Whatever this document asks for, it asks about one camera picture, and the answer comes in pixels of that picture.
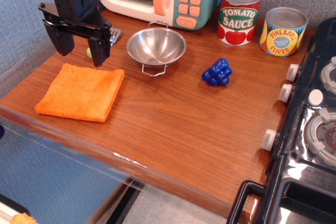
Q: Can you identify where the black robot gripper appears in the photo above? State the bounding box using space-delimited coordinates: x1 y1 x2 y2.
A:
38 0 111 67

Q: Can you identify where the orange microfiber rag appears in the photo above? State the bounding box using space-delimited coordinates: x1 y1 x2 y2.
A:
34 63 125 123

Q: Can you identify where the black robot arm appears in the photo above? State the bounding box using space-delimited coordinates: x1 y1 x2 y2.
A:
38 0 112 67

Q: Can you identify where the white stove knob bottom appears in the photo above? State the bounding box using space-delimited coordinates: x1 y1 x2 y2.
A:
262 129 277 152

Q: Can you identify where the white stove knob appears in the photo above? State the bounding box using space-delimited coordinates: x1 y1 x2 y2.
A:
286 64 300 82
262 129 277 152
278 84 292 103

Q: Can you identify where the white stove knob middle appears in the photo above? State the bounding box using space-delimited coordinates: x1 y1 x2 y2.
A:
278 84 292 103

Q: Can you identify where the white stove knob top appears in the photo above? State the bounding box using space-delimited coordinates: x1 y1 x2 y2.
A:
286 64 300 82

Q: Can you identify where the white stove top button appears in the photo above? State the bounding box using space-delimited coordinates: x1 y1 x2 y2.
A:
308 89 323 106

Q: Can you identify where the grey stove burner rear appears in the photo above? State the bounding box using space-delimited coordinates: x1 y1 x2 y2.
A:
320 56 336 94

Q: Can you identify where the grey stove burner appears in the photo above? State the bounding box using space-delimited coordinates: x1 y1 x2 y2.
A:
320 56 336 94
305 108 335 167

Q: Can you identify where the grey stove burner front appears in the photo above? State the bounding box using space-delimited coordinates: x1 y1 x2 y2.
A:
305 108 335 167

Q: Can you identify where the black toy stove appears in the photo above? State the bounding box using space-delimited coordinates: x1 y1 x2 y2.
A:
251 18 335 223

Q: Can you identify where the blue toy grape bunch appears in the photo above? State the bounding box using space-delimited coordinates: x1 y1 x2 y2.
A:
202 58 233 86

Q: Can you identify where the tomato sauce can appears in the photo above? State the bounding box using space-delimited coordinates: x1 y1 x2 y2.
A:
217 0 261 46

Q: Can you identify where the pineapple slices can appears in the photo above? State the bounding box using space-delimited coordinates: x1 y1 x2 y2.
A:
259 7 308 57

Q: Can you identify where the green handled grey spatula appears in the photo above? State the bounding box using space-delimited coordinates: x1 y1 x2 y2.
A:
86 28 121 59

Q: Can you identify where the small steel bowl with handles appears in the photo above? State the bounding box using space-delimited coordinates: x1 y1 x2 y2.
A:
126 20 187 77

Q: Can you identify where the black oven door handle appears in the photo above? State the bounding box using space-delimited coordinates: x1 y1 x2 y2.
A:
226 180 267 224

